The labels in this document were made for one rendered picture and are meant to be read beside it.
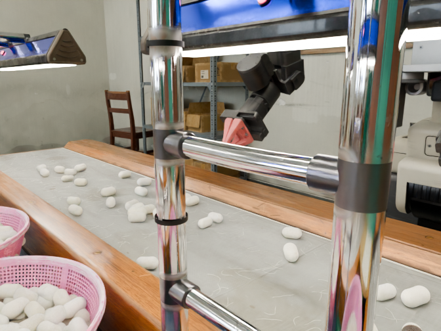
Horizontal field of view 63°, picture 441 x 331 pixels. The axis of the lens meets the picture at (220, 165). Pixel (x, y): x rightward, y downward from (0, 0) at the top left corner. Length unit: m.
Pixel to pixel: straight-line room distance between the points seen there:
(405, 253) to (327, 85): 2.27
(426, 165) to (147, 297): 0.79
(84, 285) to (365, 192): 0.41
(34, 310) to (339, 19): 0.44
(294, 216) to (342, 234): 0.52
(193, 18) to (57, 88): 4.71
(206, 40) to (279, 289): 0.32
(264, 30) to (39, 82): 4.77
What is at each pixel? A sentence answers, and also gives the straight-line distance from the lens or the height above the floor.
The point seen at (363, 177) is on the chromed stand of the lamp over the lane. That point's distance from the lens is 0.16.
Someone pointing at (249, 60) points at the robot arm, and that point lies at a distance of 0.81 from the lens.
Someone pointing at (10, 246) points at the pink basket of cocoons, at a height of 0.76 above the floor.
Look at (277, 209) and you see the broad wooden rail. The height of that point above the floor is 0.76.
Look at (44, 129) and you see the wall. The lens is 5.11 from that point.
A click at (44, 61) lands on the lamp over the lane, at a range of 0.87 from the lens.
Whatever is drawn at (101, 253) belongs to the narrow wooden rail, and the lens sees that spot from 0.55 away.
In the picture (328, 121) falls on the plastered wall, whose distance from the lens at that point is 2.81.
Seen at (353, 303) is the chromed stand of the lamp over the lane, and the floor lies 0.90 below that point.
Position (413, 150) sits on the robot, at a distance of 1.08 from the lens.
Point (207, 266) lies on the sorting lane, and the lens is 0.54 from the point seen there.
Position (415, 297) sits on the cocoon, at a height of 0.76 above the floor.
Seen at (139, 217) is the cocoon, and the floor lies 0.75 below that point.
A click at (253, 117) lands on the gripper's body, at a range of 0.76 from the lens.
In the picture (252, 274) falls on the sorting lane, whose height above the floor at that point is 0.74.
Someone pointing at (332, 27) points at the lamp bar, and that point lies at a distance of 0.32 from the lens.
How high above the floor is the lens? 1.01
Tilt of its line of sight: 13 degrees down
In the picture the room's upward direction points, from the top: straight up
